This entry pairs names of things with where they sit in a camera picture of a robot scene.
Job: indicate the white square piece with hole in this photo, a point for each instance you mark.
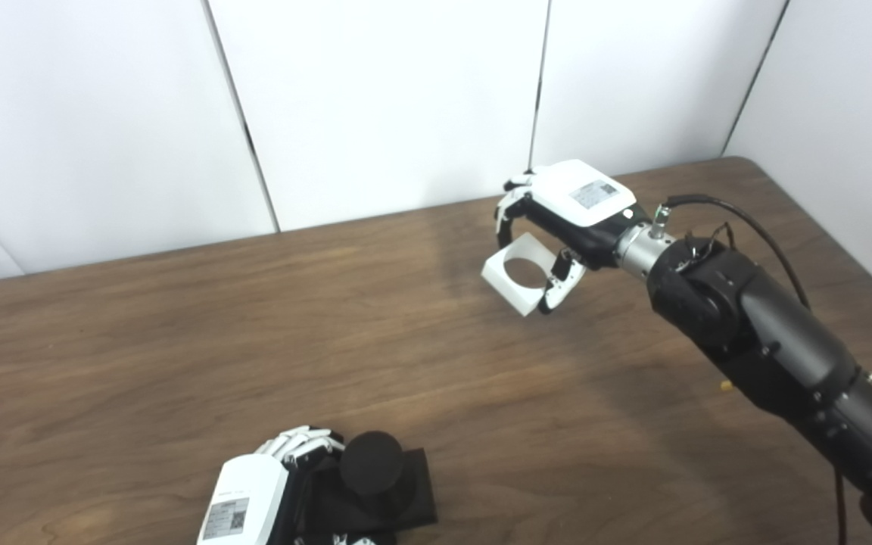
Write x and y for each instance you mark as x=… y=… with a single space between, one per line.
x=500 y=280

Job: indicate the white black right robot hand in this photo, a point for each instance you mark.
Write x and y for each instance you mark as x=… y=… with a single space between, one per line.
x=572 y=200

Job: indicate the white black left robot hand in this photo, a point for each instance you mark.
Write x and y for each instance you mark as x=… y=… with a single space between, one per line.
x=243 y=499

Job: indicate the black peg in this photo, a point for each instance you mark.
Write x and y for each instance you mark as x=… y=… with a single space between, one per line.
x=372 y=462

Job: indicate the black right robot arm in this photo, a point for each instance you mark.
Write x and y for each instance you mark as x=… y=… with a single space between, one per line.
x=784 y=341

